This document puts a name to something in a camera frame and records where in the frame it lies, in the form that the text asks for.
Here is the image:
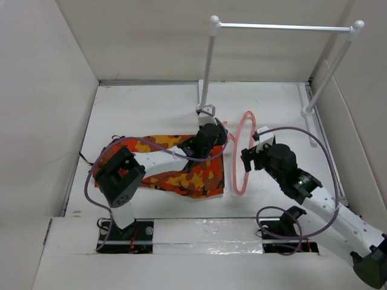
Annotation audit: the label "pink plastic clothes hanger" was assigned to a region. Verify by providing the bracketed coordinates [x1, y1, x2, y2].
[223, 111, 257, 198]

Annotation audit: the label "orange camouflage trousers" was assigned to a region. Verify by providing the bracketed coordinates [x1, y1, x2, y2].
[92, 135, 224, 199]

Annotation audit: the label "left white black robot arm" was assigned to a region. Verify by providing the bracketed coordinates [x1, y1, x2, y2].
[91, 123, 227, 240]

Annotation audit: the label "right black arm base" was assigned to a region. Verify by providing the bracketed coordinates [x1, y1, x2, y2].
[256, 206, 319, 256]

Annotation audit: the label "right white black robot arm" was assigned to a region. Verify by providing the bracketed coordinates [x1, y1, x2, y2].
[241, 144, 386, 289]

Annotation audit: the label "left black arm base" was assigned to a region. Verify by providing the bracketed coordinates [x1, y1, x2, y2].
[96, 217, 154, 254]

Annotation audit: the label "white metal clothes rack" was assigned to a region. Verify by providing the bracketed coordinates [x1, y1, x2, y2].
[194, 14, 365, 148]

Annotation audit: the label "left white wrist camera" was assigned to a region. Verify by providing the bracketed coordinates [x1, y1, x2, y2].
[196, 105, 217, 126]

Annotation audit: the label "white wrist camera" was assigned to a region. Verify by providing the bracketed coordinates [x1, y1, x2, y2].
[196, 105, 217, 126]
[252, 126, 275, 153]

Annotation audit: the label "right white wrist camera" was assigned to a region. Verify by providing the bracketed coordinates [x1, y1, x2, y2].
[252, 126, 275, 153]

